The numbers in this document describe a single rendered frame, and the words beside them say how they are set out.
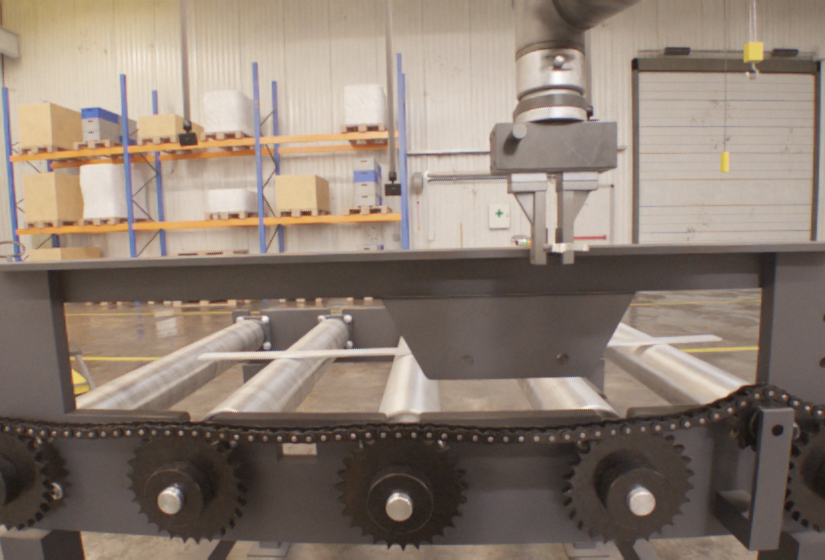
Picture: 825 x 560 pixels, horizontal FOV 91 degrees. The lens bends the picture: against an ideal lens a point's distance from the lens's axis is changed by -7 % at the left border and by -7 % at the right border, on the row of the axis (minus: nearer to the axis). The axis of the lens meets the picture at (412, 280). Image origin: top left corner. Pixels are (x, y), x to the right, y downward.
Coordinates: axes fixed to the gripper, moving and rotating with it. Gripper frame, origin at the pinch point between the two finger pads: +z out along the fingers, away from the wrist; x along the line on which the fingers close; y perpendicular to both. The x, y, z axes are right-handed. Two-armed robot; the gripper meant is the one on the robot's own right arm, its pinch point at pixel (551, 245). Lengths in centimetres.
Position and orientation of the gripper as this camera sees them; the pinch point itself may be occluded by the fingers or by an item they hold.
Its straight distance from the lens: 51.9
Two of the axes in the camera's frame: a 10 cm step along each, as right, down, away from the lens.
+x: 10.0, -0.2, -0.4
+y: -0.4, 1.0, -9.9
